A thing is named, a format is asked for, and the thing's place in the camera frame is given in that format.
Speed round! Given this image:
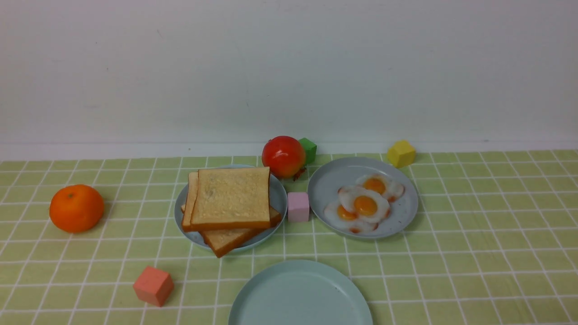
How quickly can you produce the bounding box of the red tomato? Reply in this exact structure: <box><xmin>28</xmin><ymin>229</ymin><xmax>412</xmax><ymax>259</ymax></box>
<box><xmin>261</xmin><ymin>135</ymin><xmax>306</xmax><ymax>181</ymax></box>

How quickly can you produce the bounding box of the yellow wooden cube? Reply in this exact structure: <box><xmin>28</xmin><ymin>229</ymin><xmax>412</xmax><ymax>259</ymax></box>
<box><xmin>387</xmin><ymin>140</ymin><xmax>416</xmax><ymax>169</ymax></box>

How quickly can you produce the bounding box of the grey plate with toast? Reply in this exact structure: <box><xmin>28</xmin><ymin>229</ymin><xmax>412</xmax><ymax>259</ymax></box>
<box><xmin>174</xmin><ymin>165</ymin><xmax>288</xmax><ymax>233</ymax></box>

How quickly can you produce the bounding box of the light blue front plate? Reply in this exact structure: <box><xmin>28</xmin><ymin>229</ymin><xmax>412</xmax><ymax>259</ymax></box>
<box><xmin>228</xmin><ymin>260</ymin><xmax>373</xmax><ymax>325</ymax></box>

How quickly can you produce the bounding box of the pink wooden cube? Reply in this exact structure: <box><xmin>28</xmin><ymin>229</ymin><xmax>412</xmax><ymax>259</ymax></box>
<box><xmin>287</xmin><ymin>192</ymin><xmax>310</xmax><ymax>223</ymax></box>

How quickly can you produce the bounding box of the toast slice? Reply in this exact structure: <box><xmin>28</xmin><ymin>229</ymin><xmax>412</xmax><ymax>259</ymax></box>
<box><xmin>190</xmin><ymin>167</ymin><xmax>271</xmax><ymax>232</ymax></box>
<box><xmin>181</xmin><ymin>172</ymin><xmax>198</xmax><ymax>232</ymax></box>
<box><xmin>175</xmin><ymin>204</ymin><xmax>284</xmax><ymax>258</ymax></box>

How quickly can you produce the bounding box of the fried egg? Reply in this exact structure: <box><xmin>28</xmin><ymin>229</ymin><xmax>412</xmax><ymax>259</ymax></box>
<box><xmin>323</xmin><ymin>201</ymin><xmax>378</xmax><ymax>234</ymax></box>
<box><xmin>356</xmin><ymin>173</ymin><xmax>405</xmax><ymax>202</ymax></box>
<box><xmin>338</xmin><ymin>185</ymin><xmax>391</xmax><ymax>223</ymax></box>

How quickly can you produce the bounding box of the orange mandarin fruit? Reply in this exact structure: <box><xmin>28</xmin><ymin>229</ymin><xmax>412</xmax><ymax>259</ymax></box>
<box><xmin>49</xmin><ymin>184</ymin><xmax>105</xmax><ymax>234</ymax></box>

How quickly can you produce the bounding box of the salmon red wooden cube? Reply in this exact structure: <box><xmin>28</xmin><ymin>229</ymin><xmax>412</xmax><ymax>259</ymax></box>
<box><xmin>133</xmin><ymin>266</ymin><xmax>175</xmax><ymax>308</ymax></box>

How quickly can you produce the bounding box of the grey plate with eggs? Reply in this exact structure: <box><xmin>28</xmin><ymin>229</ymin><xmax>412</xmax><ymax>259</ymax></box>
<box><xmin>308</xmin><ymin>157</ymin><xmax>419</xmax><ymax>240</ymax></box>

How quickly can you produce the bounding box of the green wooden cube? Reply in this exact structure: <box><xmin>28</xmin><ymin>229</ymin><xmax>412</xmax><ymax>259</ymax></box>
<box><xmin>298</xmin><ymin>138</ymin><xmax>317</xmax><ymax>165</ymax></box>

